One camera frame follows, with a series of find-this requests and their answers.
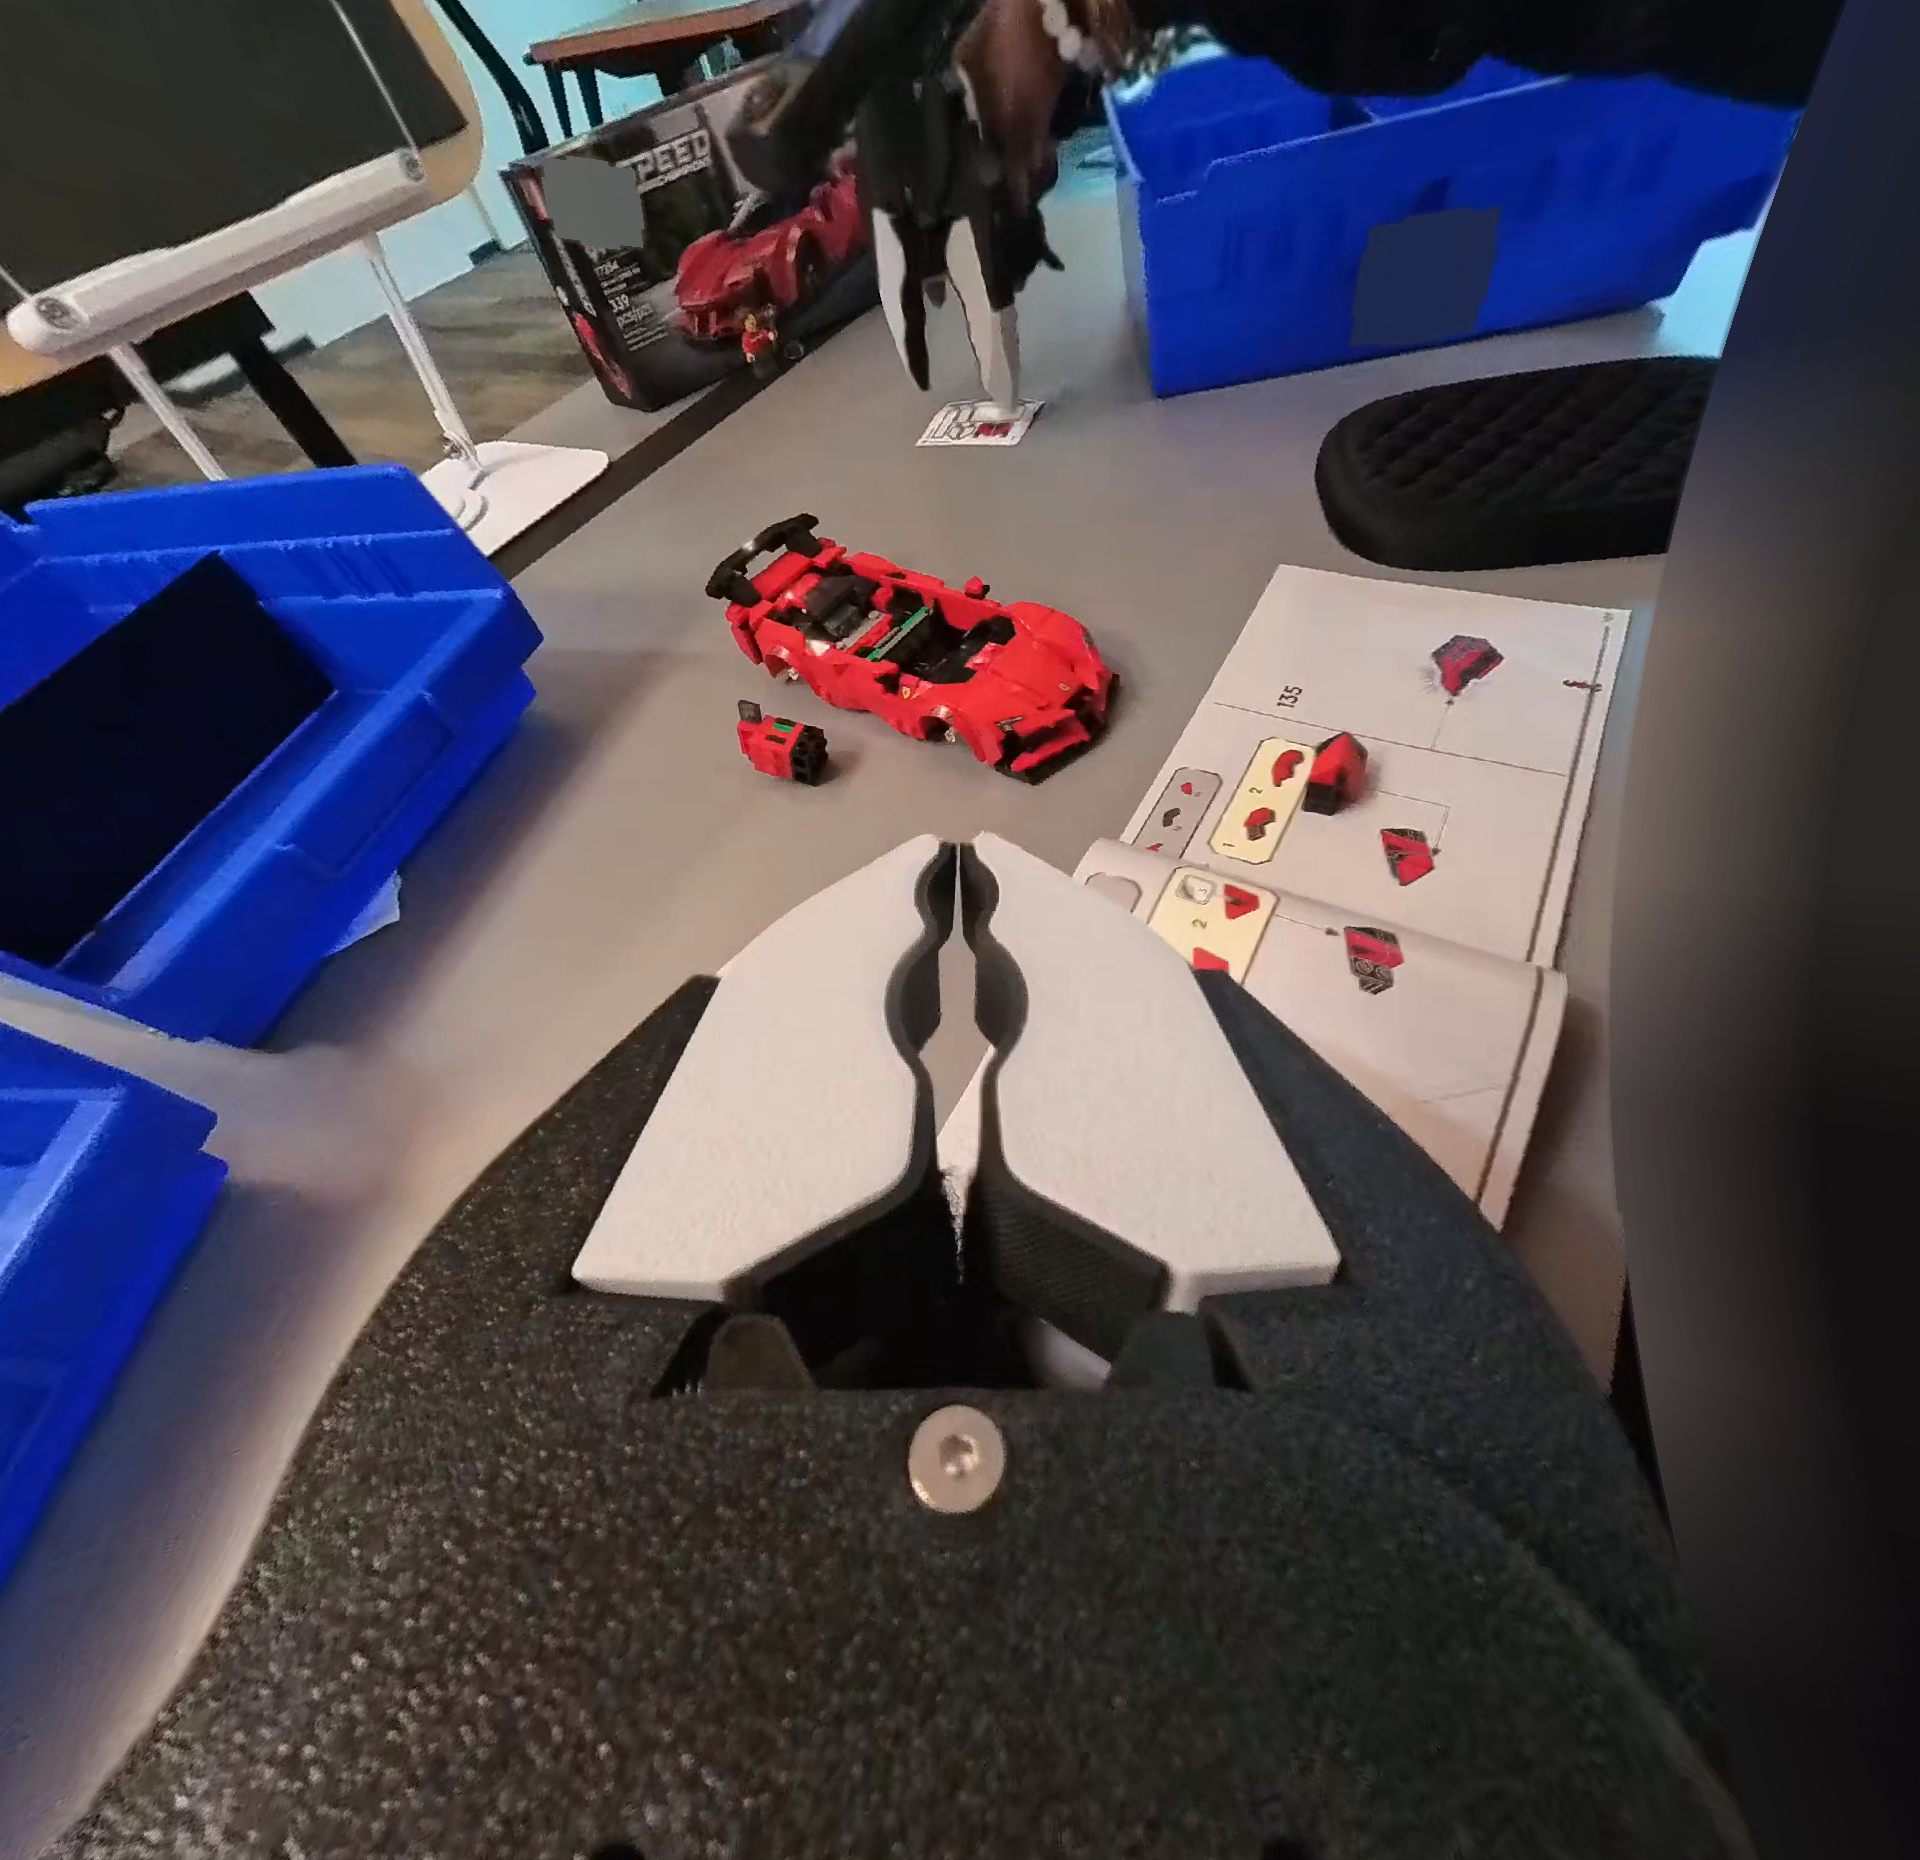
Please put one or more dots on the small red lego assembly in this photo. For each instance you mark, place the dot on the small red lego assembly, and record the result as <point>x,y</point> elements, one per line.
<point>783,743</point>

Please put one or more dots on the black lego set box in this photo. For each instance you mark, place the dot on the black lego set box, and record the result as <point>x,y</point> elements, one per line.
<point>660,254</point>

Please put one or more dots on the black padded armrest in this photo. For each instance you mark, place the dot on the black padded armrest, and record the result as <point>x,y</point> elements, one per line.
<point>1516,458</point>

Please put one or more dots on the person's right hand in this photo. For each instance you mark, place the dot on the person's right hand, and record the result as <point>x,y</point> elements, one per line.
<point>1010,76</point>

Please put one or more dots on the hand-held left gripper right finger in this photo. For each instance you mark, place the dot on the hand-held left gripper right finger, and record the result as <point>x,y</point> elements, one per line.
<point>1124,1095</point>

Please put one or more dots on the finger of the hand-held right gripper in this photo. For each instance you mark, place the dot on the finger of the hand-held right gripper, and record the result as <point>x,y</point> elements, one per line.
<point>905,298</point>
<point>993,323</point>

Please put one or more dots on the brown background table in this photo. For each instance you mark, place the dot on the brown background table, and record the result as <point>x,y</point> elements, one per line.
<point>675,34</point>

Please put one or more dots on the white board stand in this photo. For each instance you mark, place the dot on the white board stand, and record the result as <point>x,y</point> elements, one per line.
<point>497,473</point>

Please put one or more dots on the black board with wooden rim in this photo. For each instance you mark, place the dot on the black board with wooden rim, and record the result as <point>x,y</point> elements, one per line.
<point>196,76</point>

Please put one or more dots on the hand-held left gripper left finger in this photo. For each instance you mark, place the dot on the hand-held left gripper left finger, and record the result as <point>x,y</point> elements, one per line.
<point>780,1095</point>

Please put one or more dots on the red lego car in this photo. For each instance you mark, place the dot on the red lego car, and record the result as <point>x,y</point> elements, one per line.
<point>914,645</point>

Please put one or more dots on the red black lego piece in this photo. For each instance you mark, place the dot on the red black lego piece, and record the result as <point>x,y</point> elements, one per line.
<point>1334,775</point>

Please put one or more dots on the small sticker sheet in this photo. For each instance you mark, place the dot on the small sticker sheet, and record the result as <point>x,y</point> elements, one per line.
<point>975,424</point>

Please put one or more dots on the lego instruction booklet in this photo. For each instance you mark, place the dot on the lego instruction booklet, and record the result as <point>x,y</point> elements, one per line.
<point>1395,870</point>

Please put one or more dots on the white paper sheet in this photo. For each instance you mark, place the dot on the white paper sheet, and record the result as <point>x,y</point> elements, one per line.
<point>368,917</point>

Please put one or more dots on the large blue plastic bin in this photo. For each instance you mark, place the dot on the large blue plastic bin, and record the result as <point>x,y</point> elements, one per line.
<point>1440,225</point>

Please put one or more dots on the black chair frame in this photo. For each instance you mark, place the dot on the black chair frame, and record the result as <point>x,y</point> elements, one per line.
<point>488,44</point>

